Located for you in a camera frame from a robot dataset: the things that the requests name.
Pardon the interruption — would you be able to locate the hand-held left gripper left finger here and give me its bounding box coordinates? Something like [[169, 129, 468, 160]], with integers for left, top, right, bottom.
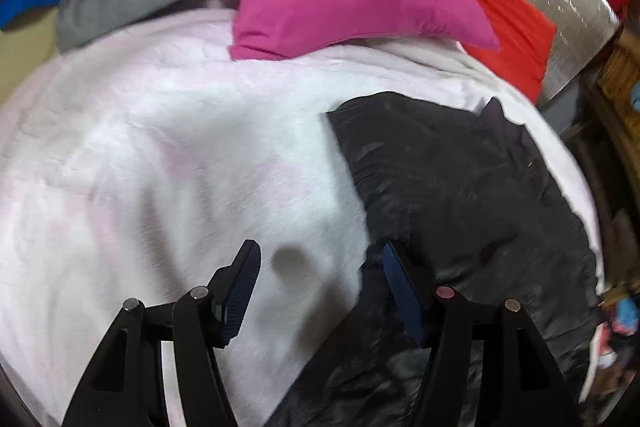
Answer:
[[62, 239, 262, 427]]

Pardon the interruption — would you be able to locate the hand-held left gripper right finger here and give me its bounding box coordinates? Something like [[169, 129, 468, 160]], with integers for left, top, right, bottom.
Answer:
[[382, 239, 583, 427]]

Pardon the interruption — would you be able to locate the black garment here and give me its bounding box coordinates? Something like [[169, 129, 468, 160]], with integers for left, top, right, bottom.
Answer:
[[267, 91, 601, 427]]

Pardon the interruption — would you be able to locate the white pink blanket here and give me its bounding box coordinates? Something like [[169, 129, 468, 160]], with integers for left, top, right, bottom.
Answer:
[[0, 9, 606, 427]]

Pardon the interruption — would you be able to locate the wooden shelf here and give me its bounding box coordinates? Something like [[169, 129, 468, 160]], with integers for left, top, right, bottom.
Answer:
[[570, 27, 640, 268]]

